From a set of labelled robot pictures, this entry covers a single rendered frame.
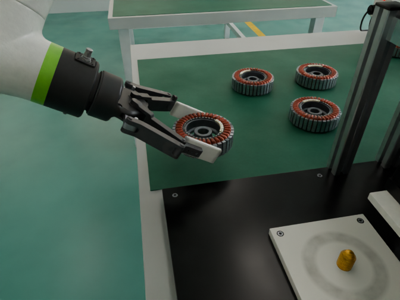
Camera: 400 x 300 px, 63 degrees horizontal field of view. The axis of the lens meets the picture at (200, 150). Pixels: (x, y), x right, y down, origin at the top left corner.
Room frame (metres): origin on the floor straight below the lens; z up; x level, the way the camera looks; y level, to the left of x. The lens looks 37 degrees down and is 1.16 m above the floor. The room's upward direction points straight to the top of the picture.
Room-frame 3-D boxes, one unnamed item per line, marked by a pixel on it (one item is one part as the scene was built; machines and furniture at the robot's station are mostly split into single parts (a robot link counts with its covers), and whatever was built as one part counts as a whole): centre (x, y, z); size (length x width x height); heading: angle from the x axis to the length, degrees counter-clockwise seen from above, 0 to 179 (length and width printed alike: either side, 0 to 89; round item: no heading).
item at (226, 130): (0.50, -0.01, 0.82); 0.11 x 0.11 x 0.04
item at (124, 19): (2.50, 0.04, 0.38); 1.85 x 1.10 x 0.75; 11
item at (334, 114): (0.65, -0.26, 0.77); 0.11 x 0.11 x 0.04
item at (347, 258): (0.25, -0.19, 0.80); 0.02 x 0.02 x 0.03
